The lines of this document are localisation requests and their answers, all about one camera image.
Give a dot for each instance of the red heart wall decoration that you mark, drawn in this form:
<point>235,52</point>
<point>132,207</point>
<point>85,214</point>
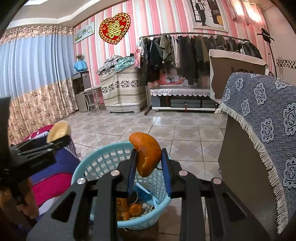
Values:
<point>114,29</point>

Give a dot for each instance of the red cartoon picture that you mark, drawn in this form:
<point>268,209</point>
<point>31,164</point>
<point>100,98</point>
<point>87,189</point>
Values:
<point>171,80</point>

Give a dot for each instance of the brown board with white cover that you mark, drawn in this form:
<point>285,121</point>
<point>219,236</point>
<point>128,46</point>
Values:
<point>235,76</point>

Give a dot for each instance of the pink sheer curtain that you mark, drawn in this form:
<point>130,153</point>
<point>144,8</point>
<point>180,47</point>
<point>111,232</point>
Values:
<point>247,11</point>

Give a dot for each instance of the row of hanging clothes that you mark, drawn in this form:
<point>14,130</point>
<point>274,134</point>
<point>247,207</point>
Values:
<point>192,58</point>

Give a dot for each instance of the metal clothes rack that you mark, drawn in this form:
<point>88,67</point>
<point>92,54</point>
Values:
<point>192,34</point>

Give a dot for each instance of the striped blue red bed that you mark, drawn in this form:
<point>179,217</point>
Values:
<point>53,180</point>

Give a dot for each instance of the white lace cloth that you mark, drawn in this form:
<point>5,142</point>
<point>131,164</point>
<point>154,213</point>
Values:
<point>180,91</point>

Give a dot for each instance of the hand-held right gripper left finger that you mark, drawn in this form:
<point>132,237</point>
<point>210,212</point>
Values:
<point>131,171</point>

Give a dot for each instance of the blue floral curtain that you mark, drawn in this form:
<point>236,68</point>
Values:
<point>34,69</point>

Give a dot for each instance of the pile of clothes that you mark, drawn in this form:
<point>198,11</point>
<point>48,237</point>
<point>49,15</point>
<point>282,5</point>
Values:
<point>120,63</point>

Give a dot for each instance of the orange peel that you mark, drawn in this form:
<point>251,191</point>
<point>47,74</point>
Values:
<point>148,148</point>
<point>135,209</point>
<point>59,129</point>

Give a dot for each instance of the pink shopping bag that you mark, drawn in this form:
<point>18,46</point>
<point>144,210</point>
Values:
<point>138,58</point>

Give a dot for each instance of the grey water dispenser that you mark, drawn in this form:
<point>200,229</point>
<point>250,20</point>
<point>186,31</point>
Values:
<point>81,97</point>

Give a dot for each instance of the blue patterned fringed cloth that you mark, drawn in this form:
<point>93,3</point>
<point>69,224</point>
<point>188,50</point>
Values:
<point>266,120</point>

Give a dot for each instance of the light blue plastic basket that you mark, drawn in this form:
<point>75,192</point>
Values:
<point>101,160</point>

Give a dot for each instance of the black tv stand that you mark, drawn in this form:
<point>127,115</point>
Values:
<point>185,103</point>

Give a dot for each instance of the wedding wall poster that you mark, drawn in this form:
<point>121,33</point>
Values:
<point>208,14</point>

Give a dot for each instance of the blue plastic bag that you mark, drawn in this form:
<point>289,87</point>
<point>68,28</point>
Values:
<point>144,192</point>

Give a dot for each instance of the black coat stand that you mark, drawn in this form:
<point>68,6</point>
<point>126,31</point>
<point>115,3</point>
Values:
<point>268,37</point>

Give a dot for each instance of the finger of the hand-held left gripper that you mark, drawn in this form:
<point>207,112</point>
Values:
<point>30,143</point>
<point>53,144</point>

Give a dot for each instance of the blue covered vase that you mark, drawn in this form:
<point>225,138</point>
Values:
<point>80,66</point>

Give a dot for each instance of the person's left hand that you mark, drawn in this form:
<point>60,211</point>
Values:
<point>30,201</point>

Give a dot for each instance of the landscape wall picture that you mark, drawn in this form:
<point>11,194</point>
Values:
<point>84,32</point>

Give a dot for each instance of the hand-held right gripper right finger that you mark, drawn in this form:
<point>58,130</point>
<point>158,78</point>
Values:
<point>165,171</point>

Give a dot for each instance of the quilt covered cabinet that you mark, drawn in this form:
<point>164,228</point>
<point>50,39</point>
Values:
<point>122,89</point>

